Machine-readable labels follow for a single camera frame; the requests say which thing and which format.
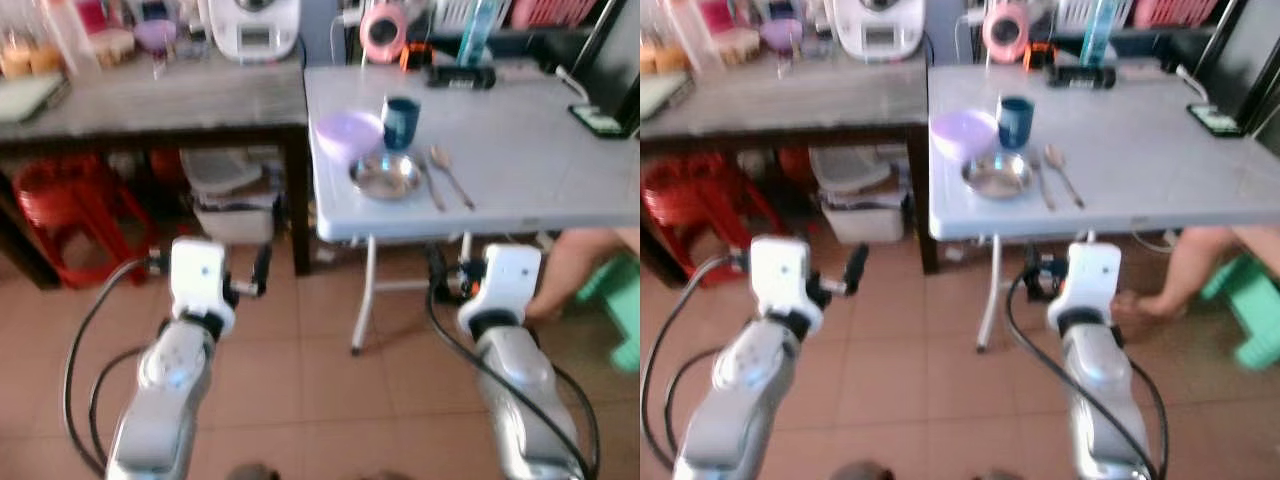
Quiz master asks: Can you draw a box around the red plastic stool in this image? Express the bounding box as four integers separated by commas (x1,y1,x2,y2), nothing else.
641,151,749,290
10,153,153,292

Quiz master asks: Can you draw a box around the white plastic storage box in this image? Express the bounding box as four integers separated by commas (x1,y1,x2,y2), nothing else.
809,146,908,247
179,147,283,247

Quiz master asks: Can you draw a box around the round steel plate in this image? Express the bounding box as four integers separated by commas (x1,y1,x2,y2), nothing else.
961,150,1035,201
348,151,423,202

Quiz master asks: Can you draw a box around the person's bare leg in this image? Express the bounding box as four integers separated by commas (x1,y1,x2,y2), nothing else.
1109,225,1280,327
524,227,641,324

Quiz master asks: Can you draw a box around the steel spoon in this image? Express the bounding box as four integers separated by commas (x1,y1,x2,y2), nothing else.
429,144,477,212
1043,143,1087,210

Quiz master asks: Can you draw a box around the green plastic stool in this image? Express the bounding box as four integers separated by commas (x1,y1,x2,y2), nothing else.
1199,251,1280,372
574,251,641,374

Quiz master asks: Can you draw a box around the white folding table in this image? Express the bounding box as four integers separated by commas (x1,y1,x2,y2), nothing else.
303,60,641,357
927,60,1280,354

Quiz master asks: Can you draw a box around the dark blue cup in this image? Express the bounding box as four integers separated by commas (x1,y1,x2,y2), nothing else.
997,95,1037,152
381,96,422,153

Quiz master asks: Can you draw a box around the purple plastic bowl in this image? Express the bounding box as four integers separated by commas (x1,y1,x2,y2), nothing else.
315,110,387,167
930,108,1002,165

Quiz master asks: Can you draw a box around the dark wooden table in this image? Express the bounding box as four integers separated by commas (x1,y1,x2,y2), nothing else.
0,55,314,293
640,55,941,291

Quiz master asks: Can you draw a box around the pale green tray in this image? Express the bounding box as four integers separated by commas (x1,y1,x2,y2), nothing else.
0,72,72,127
640,70,694,122

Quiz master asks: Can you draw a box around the black power strip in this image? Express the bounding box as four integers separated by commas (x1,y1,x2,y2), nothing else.
1046,63,1118,91
427,63,498,91

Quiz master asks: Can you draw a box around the black smartphone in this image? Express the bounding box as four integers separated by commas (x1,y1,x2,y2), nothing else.
1186,102,1247,139
567,102,632,140

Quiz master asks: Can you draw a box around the clear jar with brown contents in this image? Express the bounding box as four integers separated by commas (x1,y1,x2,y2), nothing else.
640,32,669,77
0,32,37,80

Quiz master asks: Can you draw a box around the small purple cup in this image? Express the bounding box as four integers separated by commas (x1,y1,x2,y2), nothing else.
759,18,805,54
133,18,179,57

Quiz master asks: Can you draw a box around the white kitchen appliance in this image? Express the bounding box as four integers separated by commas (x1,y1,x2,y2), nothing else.
831,0,927,62
207,0,302,64

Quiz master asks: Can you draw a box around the clear blue bottle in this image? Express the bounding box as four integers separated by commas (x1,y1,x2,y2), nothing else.
457,0,502,68
1079,0,1123,68

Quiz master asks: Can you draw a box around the pink round fan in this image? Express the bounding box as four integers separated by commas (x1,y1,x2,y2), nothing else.
357,1,409,65
981,1,1032,65

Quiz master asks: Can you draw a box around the white plastic basket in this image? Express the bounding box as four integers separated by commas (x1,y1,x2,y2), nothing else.
1054,0,1099,32
431,0,473,32

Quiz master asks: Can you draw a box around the pink plastic basket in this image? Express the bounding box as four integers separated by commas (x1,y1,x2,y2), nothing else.
1132,0,1222,30
509,0,600,30

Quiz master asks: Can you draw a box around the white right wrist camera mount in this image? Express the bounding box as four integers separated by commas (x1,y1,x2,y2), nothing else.
1047,242,1124,333
457,244,544,338

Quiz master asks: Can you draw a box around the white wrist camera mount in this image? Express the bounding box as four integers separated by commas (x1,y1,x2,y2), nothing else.
1047,242,1124,333
457,244,544,338
167,237,239,337
747,236,825,337

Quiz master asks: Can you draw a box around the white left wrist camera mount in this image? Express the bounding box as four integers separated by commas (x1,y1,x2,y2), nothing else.
747,236,825,337
167,237,239,337

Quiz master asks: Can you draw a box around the long black left arm cable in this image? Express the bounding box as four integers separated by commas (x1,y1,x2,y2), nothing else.
62,257,154,479
640,255,734,476

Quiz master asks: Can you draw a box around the short black left arm cable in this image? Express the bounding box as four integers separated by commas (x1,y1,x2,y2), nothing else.
661,345,723,456
87,345,147,463

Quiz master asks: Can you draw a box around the white charger cable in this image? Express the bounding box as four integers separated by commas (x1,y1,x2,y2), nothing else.
554,64,593,107
1174,64,1213,105

